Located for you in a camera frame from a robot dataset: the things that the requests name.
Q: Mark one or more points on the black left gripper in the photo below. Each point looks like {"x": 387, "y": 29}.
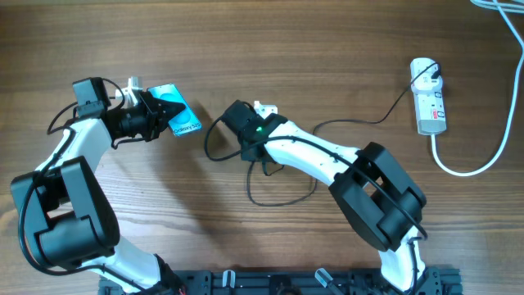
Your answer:
{"x": 156, "y": 120}

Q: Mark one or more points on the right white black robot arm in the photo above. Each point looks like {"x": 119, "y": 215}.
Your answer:
{"x": 380, "y": 201}

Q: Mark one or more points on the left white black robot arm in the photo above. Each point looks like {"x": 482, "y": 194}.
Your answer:
{"x": 66, "y": 224}

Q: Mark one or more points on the white power strip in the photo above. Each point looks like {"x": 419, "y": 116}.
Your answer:
{"x": 430, "y": 112}

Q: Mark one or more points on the black mounting rail base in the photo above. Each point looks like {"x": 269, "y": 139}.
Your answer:
{"x": 434, "y": 281}

